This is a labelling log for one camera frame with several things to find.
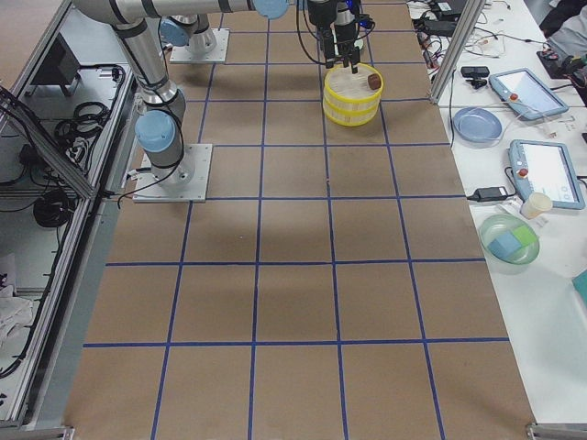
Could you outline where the brown steamed bun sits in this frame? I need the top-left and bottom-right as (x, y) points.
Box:
(367, 73), (382, 91)

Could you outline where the white crumpled cloth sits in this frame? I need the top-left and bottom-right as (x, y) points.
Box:
(0, 256), (36, 363)

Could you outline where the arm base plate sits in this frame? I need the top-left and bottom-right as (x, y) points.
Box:
(170, 28), (230, 64)
(132, 144), (213, 203)

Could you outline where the near teach pendant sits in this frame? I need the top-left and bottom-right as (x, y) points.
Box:
(508, 139), (586, 210)

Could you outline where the black power adapter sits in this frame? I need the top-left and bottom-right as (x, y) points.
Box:
(467, 186), (515, 203)

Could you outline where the blue plate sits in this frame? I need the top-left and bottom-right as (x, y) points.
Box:
(452, 107), (503, 145)

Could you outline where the far teach pendant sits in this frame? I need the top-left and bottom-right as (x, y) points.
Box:
(488, 68), (569, 120)

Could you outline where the green bowl with sponges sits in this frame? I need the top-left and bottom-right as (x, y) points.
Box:
(478, 214), (540, 274)

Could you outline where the teach pendant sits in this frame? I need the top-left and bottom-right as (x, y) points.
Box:
(508, 139), (586, 210)
(488, 68), (569, 120)

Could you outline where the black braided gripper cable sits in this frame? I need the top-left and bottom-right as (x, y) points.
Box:
(295, 0), (327, 65)

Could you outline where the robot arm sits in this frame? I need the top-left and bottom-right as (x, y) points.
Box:
(159, 1), (375, 73)
(73, 1), (291, 172)

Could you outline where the paper cup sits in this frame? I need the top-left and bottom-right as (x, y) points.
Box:
(520, 192), (553, 219)

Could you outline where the black webcam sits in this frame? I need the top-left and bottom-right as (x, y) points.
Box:
(460, 66), (490, 90)

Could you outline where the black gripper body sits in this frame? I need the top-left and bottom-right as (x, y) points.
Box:
(306, 0), (337, 43)
(334, 1), (371, 58)

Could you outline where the aluminium frame post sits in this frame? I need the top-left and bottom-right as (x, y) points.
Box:
(429, 0), (484, 105)

